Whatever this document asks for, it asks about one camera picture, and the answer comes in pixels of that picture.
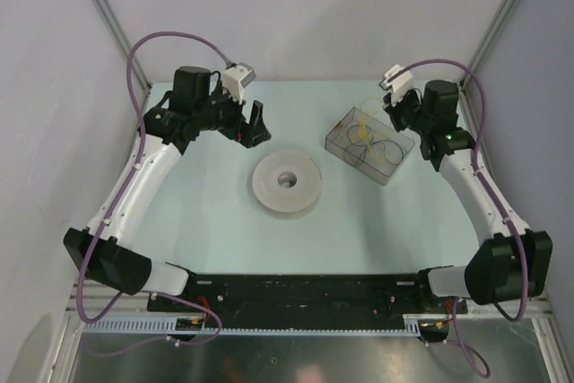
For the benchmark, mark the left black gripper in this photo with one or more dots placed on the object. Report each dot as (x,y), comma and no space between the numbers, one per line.
(247,134)

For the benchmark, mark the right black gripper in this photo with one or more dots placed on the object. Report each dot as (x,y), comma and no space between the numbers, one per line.
(394,109)

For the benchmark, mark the white plastic spool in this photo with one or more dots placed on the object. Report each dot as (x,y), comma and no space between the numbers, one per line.
(287,184)

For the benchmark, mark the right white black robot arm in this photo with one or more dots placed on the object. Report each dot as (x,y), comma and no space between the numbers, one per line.
(512,260)

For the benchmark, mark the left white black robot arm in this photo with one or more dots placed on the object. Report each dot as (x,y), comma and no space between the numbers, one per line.
(200,100)

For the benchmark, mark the clear plastic box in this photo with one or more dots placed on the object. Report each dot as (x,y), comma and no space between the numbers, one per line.
(369,145)

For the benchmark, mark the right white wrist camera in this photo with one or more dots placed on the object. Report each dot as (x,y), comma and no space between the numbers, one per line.
(396,82)

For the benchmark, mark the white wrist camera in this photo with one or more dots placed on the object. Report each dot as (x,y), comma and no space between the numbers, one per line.
(396,82)
(236,78)

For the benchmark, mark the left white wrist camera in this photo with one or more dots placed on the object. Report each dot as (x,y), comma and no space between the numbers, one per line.
(236,78)

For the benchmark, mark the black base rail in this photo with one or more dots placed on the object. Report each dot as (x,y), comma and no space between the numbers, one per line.
(312,302)

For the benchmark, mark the right aluminium frame post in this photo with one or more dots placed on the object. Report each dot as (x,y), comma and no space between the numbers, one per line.
(495,27)

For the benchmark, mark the aluminium frame post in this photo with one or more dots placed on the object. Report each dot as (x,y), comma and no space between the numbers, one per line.
(495,27)
(115,29)

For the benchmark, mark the left aluminium frame post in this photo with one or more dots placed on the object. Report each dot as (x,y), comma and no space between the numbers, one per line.
(115,29)

